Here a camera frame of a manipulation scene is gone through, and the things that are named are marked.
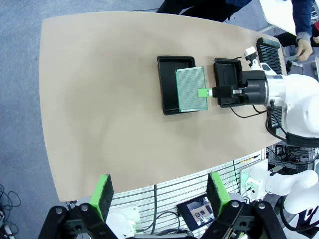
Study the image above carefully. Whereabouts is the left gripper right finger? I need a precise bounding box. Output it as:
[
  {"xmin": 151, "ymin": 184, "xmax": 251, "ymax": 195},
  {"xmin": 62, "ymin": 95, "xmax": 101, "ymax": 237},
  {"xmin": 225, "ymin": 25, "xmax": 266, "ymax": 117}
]
[{"xmin": 200, "ymin": 171, "xmax": 287, "ymax": 239}]

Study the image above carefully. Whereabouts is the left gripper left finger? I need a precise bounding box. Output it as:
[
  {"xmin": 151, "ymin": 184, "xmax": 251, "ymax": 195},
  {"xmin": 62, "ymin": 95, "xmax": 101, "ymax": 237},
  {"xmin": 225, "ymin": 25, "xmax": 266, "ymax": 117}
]
[{"xmin": 38, "ymin": 174, "xmax": 118, "ymax": 239}]

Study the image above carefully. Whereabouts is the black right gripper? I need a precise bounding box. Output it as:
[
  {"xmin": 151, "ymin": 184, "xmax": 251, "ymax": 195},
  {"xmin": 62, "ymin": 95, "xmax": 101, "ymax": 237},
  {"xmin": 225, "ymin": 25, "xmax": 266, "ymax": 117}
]
[{"xmin": 198, "ymin": 70, "xmax": 269, "ymax": 105}]

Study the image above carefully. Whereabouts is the green perforated circuit board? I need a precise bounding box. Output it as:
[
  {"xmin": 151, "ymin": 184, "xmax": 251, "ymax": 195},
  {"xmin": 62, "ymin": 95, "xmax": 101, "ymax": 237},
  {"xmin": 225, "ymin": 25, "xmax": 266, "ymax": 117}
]
[{"xmin": 174, "ymin": 66, "xmax": 209, "ymax": 113}]

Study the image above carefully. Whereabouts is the person's left forearm blue sleeve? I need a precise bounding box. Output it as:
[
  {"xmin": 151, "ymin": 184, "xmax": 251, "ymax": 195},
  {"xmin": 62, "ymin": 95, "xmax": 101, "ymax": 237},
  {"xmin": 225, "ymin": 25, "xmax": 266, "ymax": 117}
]
[{"xmin": 291, "ymin": 0, "xmax": 313, "ymax": 42}]

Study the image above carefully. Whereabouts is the black plastic ESD tray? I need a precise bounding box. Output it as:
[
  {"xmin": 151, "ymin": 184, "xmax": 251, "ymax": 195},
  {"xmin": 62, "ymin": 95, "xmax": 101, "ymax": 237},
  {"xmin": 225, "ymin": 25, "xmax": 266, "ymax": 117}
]
[
  {"xmin": 213, "ymin": 58, "xmax": 246, "ymax": 109},
  {"xmin": 157, "ymin": 55, "xmax": 195, "ymax": 117}
]

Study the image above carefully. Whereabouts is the person's left hand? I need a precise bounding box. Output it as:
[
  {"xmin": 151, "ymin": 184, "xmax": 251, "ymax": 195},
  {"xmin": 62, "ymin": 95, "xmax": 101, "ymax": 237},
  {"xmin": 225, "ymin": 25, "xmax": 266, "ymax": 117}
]
[{"xmin": 296, "ymin": 39, "xmax": 314, "ymax": 61}]

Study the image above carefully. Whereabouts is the black tablet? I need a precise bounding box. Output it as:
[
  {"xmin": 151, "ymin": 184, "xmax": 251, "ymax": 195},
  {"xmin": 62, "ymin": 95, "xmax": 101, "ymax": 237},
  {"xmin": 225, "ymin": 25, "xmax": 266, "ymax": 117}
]
[{"xmin": 176, "ymin": 193, "xmax": 215, "ymax": 232}]

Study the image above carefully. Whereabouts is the black slotted PCB rack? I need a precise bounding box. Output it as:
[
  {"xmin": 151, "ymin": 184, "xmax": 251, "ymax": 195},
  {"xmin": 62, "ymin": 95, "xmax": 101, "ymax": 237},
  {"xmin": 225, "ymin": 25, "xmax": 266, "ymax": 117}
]
[{"xmin": 256, "ymin": 37, "xmax": 287, "ymax": 136}]

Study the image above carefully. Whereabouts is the white side table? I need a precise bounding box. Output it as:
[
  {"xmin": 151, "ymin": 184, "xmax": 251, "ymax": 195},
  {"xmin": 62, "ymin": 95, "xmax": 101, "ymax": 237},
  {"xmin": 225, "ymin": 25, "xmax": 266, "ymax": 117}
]
[{"xmin": 258, "ymin": 0, "xmax": 298, "ymax": 36}]

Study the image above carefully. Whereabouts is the white slotted mounting frame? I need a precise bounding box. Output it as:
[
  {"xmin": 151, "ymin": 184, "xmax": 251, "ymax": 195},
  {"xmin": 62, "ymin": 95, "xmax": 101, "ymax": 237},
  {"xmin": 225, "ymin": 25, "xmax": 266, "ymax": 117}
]
[{"xmin": 67, "ymin": 146, "xmax": 270, "ymax": 239}]

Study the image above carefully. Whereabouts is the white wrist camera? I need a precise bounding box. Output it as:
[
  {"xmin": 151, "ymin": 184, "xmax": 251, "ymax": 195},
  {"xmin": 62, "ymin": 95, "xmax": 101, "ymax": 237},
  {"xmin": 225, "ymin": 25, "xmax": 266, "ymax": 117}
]
[{"xmin": 243, "ymin": 46, "xmax": 272, "ymax": 74}]

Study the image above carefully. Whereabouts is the thin black cable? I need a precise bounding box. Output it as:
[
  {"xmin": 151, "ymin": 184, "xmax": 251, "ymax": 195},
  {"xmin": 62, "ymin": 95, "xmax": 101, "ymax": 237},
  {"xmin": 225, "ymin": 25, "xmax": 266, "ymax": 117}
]
[{"xmin": 152, "ymin": 183, "xmax": 159, "ymax": 234}]

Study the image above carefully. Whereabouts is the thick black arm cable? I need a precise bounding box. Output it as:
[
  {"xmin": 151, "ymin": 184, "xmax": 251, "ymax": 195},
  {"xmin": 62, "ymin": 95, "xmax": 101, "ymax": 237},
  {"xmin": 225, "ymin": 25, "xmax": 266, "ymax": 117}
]
[{"xmin": 265, "ymin": 106, "xmax": 287, "ymax": 140}]

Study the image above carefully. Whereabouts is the control box with cables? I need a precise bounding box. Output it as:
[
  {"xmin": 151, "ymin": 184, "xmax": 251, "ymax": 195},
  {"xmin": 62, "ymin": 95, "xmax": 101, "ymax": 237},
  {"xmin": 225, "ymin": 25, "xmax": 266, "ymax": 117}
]
[{"xmin": 265, "ymin": 143, "xmax": 319, "ymax": 174}]

